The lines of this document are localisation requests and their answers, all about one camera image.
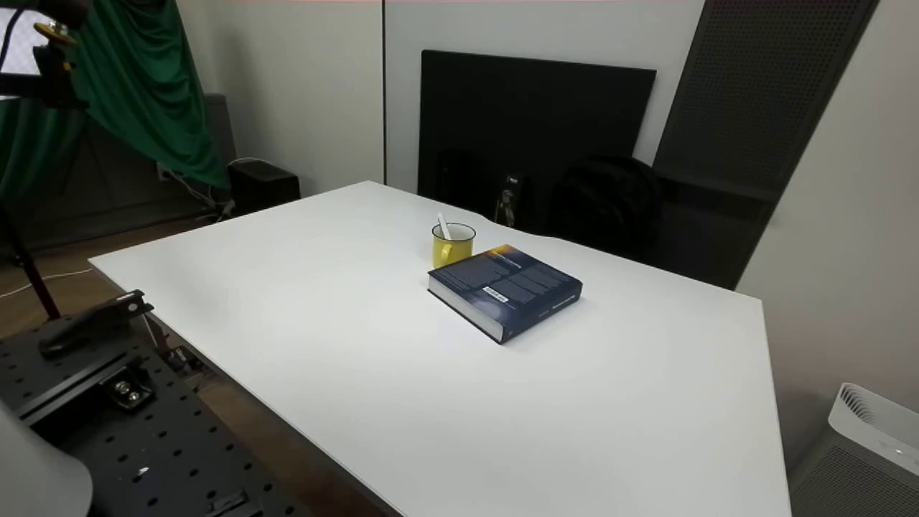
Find dark blue book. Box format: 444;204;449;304
426;241;585;349

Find glass cup with yellow liquid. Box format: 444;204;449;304
429;218;479;273

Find dark bottle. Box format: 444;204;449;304
495;172;526;230

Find black flat panel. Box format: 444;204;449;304
417;49;660;233

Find black backpack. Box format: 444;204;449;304
549;155;668;269

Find small black box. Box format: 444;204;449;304
228;158;305;218

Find tall dark grey panel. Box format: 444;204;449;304
653;0;881;291

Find green cloth drape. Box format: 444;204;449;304
0;0;232;211

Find black perforated breadboard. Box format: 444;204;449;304
0;327;320;517

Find black clamp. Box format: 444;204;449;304
37;287;154;362

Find black tripod stand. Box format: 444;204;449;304
0;207;62;325

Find grey white bin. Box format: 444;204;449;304
788;381;919;517

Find white rounded shade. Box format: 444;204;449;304
0;399;94;517

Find bright white screen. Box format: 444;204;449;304
0;6;58;79

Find small black mount block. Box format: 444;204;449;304
106;372;159;415

